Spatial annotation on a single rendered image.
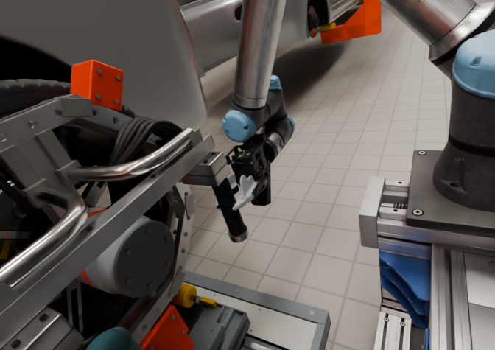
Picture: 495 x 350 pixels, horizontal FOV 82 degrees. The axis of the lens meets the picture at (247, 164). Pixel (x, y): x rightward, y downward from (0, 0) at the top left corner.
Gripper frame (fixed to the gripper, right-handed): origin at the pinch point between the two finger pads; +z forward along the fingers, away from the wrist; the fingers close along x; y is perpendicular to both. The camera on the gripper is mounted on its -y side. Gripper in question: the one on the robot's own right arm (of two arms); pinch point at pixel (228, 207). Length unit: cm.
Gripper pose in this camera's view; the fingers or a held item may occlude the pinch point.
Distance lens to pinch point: 59.7
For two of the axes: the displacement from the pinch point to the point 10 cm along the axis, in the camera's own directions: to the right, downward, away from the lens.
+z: -4.3, 5.3, -7.3
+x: 8.6, 0.1, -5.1
